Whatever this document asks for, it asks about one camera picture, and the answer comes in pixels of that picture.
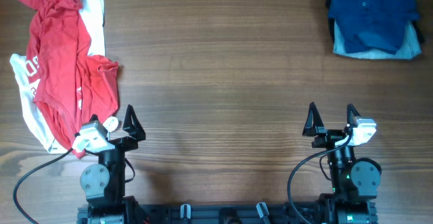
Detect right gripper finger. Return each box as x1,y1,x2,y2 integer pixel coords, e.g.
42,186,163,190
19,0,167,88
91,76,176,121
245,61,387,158
346,104,360,126
302,102,325,137

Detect red t-shirt white print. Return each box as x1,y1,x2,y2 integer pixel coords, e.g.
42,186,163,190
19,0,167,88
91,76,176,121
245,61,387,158
18,0,119,150

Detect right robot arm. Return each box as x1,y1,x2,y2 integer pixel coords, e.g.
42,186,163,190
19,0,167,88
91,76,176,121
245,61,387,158
302,102,382,223

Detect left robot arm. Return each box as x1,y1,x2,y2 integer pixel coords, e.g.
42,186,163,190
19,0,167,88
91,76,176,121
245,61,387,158
73,105,150,224

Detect folded light grey garment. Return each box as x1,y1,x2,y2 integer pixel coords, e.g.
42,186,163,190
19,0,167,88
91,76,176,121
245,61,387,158
332,0,423,61

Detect white t-shirt black logo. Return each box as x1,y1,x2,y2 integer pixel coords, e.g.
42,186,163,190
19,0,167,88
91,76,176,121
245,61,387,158
9,0,106,154

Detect right black cable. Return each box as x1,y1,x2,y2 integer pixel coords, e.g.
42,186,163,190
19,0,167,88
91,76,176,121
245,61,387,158
287,134,353,224

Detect black cable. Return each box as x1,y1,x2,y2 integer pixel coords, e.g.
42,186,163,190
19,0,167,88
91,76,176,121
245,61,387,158
12,148,74,224
287,134,353,224

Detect left black cable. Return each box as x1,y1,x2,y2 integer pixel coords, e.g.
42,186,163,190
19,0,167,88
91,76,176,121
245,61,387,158
12,148,74,224

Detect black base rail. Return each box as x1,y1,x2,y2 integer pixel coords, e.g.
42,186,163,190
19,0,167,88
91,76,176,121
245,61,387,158
76,201,378,224

